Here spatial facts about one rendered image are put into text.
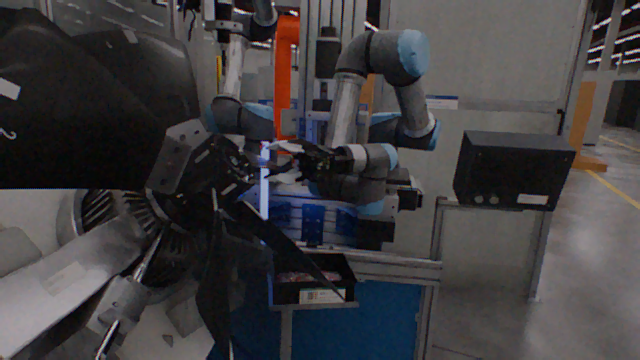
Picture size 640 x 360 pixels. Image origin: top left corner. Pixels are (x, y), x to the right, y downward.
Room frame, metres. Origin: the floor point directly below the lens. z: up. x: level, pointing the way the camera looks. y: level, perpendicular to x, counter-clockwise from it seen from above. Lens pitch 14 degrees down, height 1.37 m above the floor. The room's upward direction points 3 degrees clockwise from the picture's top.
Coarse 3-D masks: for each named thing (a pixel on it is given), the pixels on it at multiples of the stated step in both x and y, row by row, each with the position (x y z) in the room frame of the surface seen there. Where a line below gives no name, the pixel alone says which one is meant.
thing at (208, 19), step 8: (200, 0) 0.78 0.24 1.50; (208, 0) 0.76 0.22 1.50; (200, 8) 0.78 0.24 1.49; (208, 8) 0.76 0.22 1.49; (208, 16) 0.76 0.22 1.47; (208, 24) 0.76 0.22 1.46; (216, 24) 0.75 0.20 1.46; (224, 24) 0.76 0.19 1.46; (232, 24) 0.76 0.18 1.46; (240, 24) 0.78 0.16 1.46
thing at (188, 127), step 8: (192, 120) 0.76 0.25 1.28; (168, 128) 0.73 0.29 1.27; (176, 128) 0.74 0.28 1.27; (184, 128) 0.74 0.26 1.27; (192, 128) 0.75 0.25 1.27; (200, 128) 0.75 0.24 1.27; (176, 136) 0.73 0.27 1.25; (192, 136) 0.74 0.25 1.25; (200, 136) 0.74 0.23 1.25; (192, 144) 0.73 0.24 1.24
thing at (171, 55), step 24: (96, 48) 0.76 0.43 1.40; (120, 48) 0.79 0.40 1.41; (144, 48) 0.82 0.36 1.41; (168, 48) 0.85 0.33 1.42; (120, 72) 0.75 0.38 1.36; (144, 72) 0.78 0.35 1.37; (168, 72) 0.80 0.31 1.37; (192, 72) 0.84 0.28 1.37; (144, 96) 0.75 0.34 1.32; (168, 96) 0.76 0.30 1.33; (192, 96) 0.79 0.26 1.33; (168, 120) 0.73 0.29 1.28
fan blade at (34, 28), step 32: (32, 32) 0.49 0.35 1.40; (64, 32) 0.52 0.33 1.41; (0, 64) 0.44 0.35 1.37; (32, 64) 0.47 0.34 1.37; (64, 64) 0.50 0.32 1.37; (96, 64) 0.54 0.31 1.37; (0, 96) 0.43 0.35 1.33; (32, 96) 0.46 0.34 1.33; (64, 96) 0.49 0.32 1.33; (96, 96) 0.53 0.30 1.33; (128, 96) 0.57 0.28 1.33; (32, 128) 0.45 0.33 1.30; (64, 128) 0.48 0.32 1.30; (96, 128) 0.52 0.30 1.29; (128, 128) 0.56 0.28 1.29; (160, 128) 0.60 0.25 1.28; (0, 160) 0.42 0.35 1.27; (32, 160) 0.44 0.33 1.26; (64, 160) 0.48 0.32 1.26; (96, 160) 0.51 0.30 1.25; (128, 160) 0.55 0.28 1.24
